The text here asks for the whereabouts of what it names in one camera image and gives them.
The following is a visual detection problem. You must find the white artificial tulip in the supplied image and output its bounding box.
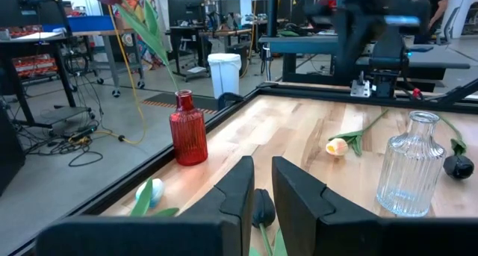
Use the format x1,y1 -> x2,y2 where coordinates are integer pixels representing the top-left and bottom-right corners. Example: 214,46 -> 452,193
128,177 -> 181,218

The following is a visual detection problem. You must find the yellow hanging cable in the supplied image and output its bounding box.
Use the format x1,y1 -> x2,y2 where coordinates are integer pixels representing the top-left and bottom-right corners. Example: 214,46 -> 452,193
91,4 -> 147,146

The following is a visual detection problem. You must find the black computer monitor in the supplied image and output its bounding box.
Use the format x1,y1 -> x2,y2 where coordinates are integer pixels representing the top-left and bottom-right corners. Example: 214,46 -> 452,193
0,0 -> 63,30

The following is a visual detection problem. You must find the black floor cable tangle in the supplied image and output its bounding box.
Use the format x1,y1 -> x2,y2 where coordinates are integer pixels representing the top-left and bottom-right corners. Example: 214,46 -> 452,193
13,123 -> 105,168

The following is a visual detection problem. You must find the red ribbed glass vase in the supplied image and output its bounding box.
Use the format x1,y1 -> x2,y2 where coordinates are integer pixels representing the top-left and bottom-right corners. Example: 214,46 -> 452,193
169,90 -> 209,166

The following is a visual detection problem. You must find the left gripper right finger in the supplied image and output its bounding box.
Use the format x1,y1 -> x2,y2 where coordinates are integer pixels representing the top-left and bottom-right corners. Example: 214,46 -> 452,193
271,155 -> 478,256

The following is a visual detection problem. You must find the person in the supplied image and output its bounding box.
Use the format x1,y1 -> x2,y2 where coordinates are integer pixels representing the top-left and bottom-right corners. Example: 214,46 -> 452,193
413,0 -> 452,45

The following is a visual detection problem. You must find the black striped floor mat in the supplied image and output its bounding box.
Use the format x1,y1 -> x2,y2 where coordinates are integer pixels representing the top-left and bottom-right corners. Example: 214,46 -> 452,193
140,92 -> 222,116

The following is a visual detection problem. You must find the black monitor on stand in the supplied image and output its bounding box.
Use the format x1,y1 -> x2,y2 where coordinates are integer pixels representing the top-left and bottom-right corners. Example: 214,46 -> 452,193
165,0 -> 212,82

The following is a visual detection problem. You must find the colourful patchwork quilt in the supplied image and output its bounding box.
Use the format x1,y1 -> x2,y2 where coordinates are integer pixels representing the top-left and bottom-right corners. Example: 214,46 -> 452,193
111,0 -> 167,69

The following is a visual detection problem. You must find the white metal bracket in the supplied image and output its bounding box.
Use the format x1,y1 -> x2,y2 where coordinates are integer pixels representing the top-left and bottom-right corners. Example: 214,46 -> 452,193
350,70 -> 372,99

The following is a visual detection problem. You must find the grey workbench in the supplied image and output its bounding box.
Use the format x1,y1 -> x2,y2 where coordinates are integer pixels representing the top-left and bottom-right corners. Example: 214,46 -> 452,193
258,34 -> 472,93

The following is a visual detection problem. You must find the peach artificial tulip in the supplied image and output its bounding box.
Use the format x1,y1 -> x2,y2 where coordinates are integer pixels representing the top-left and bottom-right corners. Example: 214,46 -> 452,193
325,108 -> 390,158

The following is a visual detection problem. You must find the red parts bins shelf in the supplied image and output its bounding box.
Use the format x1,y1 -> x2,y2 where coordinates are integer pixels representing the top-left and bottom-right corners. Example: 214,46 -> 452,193
10,53 -> 60,79

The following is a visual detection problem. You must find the black-legged desk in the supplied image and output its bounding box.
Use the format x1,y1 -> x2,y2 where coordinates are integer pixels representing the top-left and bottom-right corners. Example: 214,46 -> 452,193
0,31 -> 95,130

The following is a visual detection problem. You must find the blue plastic bin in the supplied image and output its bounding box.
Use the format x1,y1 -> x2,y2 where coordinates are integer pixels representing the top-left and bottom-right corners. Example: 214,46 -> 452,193
42,15 -> 116,34

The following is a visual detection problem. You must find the blackish maroon artificial tulip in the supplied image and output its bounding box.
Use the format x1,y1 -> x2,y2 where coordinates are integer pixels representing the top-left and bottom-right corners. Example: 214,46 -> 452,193
437,113 -> 476,181
249,188 -> 289,256

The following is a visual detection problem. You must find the red artificial tulip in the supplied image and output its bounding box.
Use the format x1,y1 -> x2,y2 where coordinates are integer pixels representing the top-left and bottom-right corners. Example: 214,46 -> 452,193
84,0 -> 180,93

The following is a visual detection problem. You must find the white trash bin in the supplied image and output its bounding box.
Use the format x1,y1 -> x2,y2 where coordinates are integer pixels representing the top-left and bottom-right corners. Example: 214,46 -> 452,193
207,52 -> 243,100

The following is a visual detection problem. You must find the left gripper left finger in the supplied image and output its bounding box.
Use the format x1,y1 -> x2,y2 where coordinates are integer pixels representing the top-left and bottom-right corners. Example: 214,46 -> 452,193
36,155 -> 255,256

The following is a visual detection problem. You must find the clear ribbed glass vase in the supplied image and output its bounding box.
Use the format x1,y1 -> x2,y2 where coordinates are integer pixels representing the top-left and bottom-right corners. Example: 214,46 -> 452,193
376,110 -> 447,218

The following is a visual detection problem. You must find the wooden rolling table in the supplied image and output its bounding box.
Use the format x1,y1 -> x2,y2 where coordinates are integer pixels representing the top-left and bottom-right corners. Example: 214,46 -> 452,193
72,27 -> 146,99

